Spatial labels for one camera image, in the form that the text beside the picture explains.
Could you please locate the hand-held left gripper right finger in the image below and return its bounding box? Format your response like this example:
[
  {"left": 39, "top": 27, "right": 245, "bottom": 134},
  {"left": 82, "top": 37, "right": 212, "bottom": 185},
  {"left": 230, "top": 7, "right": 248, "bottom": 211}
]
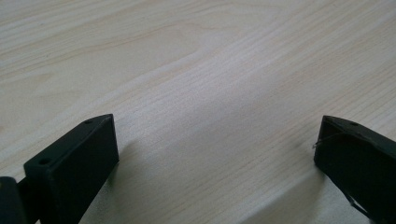
[{"left": 313, "top": 115, "right": 396, "bottom": 224}]

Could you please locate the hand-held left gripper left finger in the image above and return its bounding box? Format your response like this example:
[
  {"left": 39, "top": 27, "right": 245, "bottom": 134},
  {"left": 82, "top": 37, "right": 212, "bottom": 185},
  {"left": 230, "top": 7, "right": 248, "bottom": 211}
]
[{"left": 23, "top": 113, "right": 120, "bottom": 224}]

